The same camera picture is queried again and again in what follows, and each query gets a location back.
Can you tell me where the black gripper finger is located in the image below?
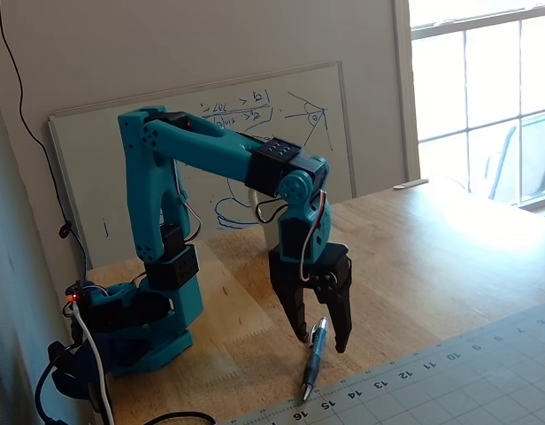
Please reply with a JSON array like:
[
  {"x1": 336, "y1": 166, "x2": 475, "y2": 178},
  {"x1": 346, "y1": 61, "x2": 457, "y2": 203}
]
[
  {"x1": 272, "y1": 282, "x2": 311, "y2": 344},
  {"x1": 319, "y1": 281, "x2": 353, "y2": 354}
]

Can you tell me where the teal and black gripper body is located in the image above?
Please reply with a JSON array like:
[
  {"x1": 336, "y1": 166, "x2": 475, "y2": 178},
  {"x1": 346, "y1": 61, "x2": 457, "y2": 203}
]
[{"x1": 267, "y1": 190, "x2": 352, "y2": 289}]

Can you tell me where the blue and silver pen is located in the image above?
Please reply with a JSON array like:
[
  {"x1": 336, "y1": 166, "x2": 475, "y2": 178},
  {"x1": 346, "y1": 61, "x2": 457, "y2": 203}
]
[{"x1": 301, "y1": 316, "x2": 330, "y2": 401}]

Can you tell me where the teal robot base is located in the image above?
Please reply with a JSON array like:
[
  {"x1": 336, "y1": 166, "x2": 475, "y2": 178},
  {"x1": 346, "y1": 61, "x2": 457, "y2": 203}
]
[{"x1": 71, "y1": 282, "x2": 196, "y2": 378}]

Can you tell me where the grey cutting mat with ruler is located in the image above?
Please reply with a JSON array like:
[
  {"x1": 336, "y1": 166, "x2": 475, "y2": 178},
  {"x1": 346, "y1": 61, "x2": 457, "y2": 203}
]
[{"x1": 219, "y1": 298, "x2": 545, "y2": 425}]

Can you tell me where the grey outdoor chair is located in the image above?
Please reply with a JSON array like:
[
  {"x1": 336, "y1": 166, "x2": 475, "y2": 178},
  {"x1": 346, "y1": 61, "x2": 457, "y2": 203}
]
[{"x1": 483, "y1": 108, "x2": 545, "y2": 205}]

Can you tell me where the dark blue table clamp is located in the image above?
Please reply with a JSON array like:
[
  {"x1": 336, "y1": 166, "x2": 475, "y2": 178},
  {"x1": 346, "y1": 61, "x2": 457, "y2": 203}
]
[{"x1": 48, "y1": 332, "x2": 152, "y2": 399}]

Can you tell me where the whiteboard with blue writing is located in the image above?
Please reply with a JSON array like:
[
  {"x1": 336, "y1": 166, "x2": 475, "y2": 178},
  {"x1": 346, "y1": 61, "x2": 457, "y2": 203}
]
[{"x1": 48, "y1": 59, "x2": 357, "y2": 272}]

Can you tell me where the black cable loop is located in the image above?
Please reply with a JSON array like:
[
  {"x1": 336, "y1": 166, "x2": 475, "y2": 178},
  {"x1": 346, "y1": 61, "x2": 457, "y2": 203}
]
[{"x1": 142, "y1": 411, "x2": 219, "y2": 425}]

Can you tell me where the white window frame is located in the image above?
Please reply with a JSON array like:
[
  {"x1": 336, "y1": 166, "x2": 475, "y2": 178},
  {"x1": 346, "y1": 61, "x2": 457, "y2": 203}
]
[{"x1": 390, "y1": 0, "x2": 545, "y2": 219}]

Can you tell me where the white cable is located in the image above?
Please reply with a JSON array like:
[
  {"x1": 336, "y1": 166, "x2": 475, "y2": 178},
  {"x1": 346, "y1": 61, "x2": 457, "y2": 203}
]
[{"x1": 72, "y1": 303, "x2": 117, "y2": 425}]

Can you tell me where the thin black wall cable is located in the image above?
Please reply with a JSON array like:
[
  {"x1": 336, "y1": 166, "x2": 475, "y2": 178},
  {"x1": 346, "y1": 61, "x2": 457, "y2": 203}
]
[{"x1": 0, "y1": 0, "x2": 91, "y2": 272}]

